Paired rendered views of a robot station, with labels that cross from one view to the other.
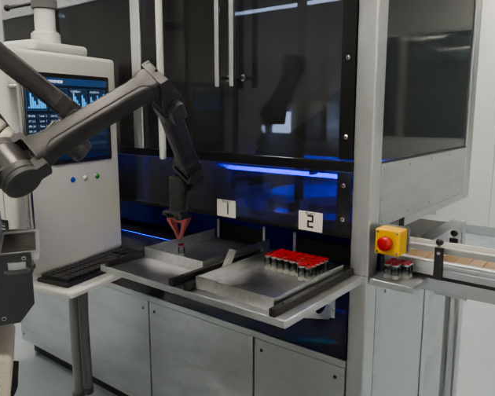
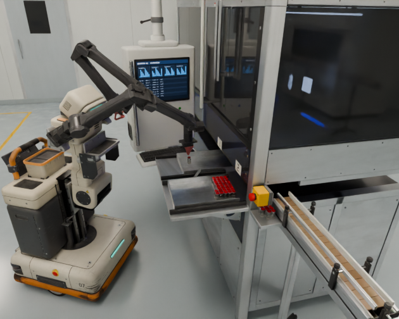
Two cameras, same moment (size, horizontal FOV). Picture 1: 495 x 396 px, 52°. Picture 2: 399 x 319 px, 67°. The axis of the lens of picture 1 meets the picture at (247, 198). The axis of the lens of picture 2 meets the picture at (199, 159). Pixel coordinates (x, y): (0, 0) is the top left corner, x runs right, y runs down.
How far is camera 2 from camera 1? 104 cm
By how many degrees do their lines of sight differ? 39
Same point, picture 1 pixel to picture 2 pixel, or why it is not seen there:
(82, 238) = (168, 137)
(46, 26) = (156, 32)
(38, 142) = (83, 118)
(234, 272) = (194, 181)
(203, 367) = not seen: hidden behind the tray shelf
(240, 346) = not seen: hidden behind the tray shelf
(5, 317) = (88, 176)
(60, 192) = (156, 115)
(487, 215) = not seen: outside the picture
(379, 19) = (266, 64)
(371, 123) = (257, 127)
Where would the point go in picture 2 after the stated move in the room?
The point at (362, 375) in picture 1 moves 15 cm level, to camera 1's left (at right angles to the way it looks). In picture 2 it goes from (244, 254) to (221, 242)
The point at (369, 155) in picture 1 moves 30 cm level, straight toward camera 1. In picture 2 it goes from (255, 145) to (204, 162)
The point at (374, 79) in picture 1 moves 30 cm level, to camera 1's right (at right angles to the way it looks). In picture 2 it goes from (260, 101) to (333, 116)
